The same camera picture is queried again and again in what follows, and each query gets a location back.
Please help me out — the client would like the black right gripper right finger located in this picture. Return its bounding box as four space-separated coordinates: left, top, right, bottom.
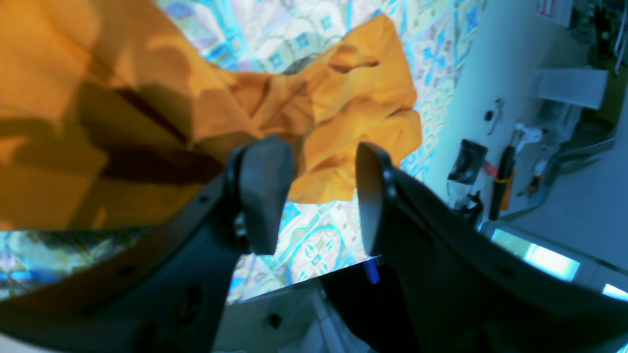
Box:
355 142 628 353

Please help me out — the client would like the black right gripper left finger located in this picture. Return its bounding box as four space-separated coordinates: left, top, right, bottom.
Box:
1 136 294 353

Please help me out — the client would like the orange T-shirt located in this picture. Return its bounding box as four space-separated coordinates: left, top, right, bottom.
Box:
0 0 422 230

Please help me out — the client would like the patterned tile tablecloth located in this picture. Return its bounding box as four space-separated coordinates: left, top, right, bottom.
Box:
1 0 487 304

